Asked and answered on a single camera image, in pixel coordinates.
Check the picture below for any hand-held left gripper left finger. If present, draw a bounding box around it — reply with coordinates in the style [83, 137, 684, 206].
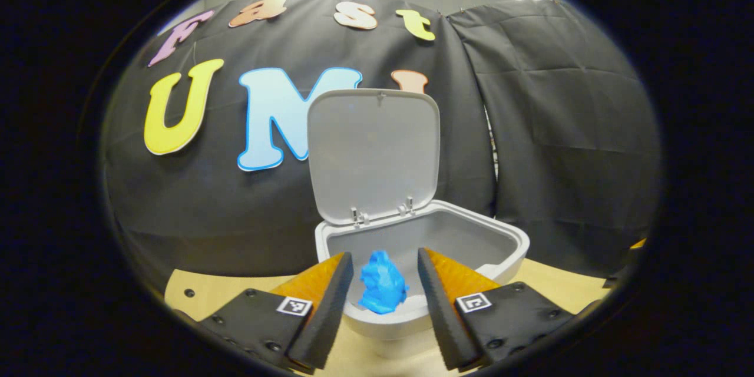
[197, 252, 355, 373]

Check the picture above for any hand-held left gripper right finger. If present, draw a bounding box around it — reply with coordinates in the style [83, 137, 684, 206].
[417, 247, 575, 372]

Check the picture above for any blue paper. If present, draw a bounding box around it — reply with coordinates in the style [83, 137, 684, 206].
[358, 249, 409, 315]

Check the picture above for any white desktop garbage bin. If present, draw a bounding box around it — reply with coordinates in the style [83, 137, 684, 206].
[306, 88, 531, 360]

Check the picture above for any wooden desktop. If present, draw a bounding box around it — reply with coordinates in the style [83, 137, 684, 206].
[164, 258, 616, 377]

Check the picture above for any black backdrop cloth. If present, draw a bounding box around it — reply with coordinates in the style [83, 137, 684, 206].
[100, 0, 663, 283]

